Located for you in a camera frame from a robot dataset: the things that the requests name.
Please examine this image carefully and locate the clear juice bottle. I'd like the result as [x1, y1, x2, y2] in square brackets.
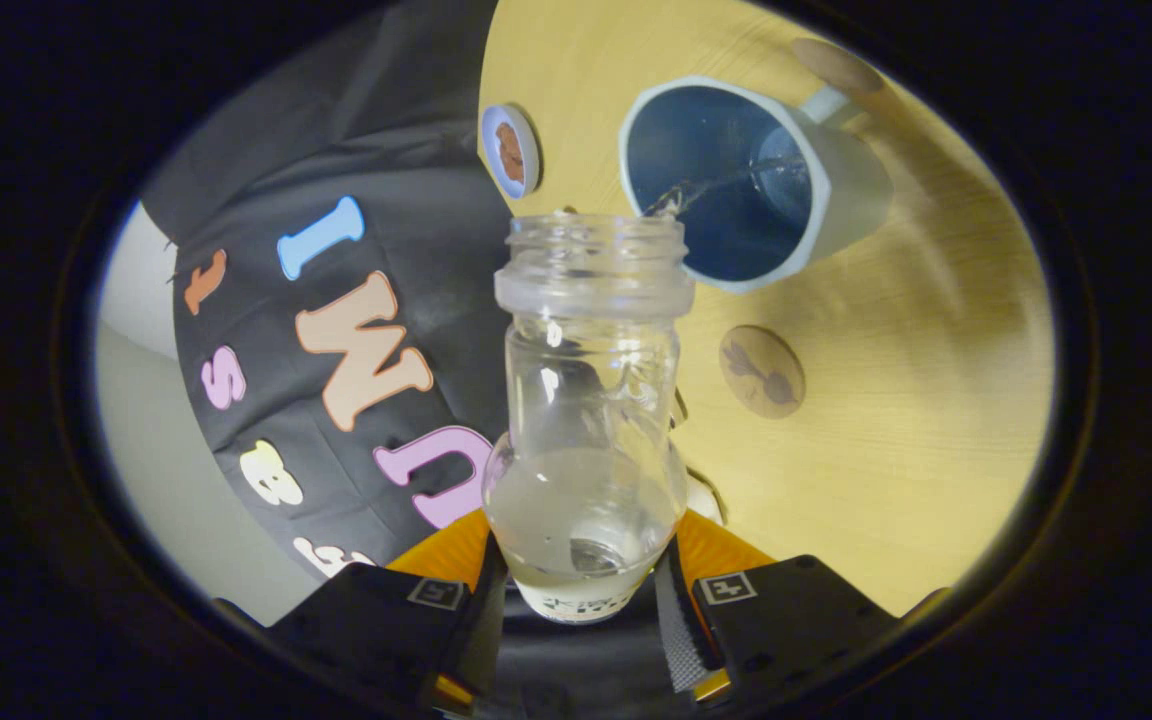
[483, 213, 695, 624]

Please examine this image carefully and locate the blue plate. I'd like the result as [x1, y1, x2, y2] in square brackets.
[481, 103, 542, 199]

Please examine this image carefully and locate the black backdrop cloth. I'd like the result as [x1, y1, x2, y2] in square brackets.
[141, 0, 537, 581]

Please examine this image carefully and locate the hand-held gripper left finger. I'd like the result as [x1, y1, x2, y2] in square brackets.
[269, 508, 509, 713]

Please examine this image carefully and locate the round cork coaster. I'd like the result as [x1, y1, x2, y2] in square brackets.
[718, 324, 806, 419]

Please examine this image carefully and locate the white cup blue inside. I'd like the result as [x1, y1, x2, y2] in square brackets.
[619, 38, 894, 294]

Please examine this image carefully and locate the wooden table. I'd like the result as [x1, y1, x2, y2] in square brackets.
[476, 0, 1055, 618]

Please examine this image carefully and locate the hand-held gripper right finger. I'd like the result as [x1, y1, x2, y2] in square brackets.
[654, 508, 902, 713]

